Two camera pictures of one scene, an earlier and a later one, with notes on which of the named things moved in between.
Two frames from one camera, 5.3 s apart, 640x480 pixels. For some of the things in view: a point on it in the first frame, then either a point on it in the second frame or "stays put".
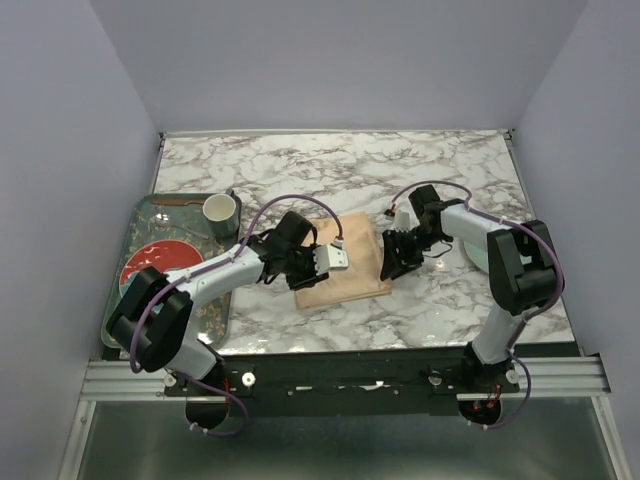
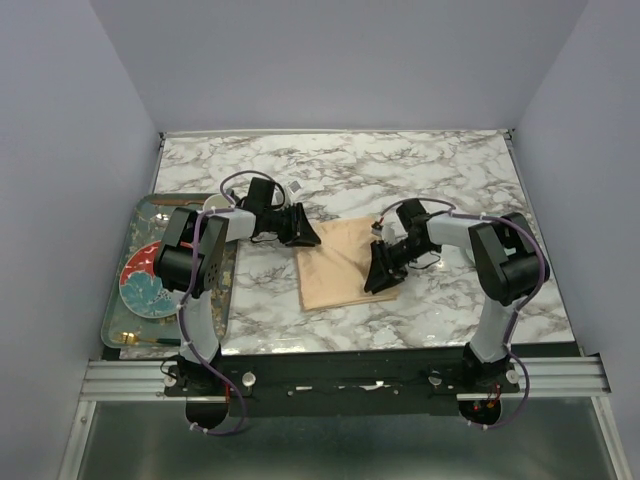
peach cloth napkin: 363,278 stays put
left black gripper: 311,278 → 300,231
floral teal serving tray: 161,217 stays put
